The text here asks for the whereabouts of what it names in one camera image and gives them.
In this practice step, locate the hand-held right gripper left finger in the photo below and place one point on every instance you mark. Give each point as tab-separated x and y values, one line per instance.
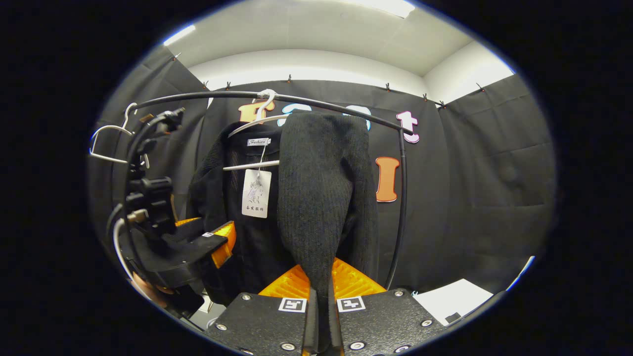
267	326

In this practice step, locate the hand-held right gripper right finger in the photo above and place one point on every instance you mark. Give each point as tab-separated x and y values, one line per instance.
385	326

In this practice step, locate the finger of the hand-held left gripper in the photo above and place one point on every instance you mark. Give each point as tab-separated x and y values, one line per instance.
188	257
188	223

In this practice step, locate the white plastic hanger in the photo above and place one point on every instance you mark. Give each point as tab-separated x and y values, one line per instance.
247	166
106	128

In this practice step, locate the black knit cardigan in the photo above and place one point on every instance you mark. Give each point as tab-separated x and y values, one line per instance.
321	198

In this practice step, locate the black metal clothes rack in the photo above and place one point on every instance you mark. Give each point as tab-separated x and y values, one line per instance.
403	188

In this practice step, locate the white flat board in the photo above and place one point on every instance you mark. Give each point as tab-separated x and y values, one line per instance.
450	299

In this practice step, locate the black backdrop cloth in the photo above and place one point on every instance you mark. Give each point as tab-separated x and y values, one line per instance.
470	198

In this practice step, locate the row of small backdrop clips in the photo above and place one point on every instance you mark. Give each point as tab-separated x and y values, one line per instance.
289	78

